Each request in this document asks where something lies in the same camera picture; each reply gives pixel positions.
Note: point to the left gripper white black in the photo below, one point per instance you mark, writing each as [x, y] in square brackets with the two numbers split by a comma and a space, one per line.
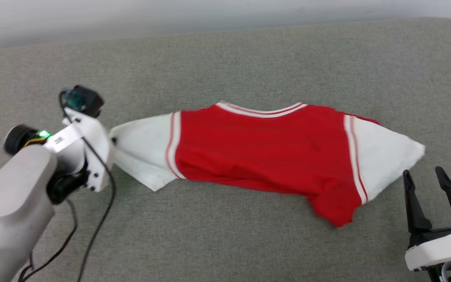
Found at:
[92, 145]

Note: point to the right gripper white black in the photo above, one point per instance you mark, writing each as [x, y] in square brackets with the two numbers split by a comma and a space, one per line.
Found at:
[444, 246]

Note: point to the red and white shirt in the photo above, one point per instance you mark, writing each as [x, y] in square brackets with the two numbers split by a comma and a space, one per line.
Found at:
[257, 149]

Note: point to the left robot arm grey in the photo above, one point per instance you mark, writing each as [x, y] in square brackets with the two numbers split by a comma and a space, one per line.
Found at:
[6, 211]

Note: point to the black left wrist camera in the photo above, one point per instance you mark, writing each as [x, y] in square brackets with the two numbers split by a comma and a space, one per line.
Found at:
[84, 100]

